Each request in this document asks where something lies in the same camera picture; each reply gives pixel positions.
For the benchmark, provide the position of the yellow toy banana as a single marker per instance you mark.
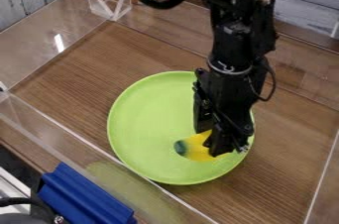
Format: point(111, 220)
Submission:
point(191, 148)

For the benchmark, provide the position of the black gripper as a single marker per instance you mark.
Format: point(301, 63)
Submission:
point(223, 100)

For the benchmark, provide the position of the clear acrylic front wall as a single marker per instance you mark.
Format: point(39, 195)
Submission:
point(40, 141)

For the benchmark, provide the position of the blue plastic block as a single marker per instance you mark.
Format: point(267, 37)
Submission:
point(81, 200)

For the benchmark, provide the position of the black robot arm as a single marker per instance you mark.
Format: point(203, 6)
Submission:
point(243, 33)

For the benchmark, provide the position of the green round plate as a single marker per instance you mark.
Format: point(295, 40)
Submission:
point(149, 119)

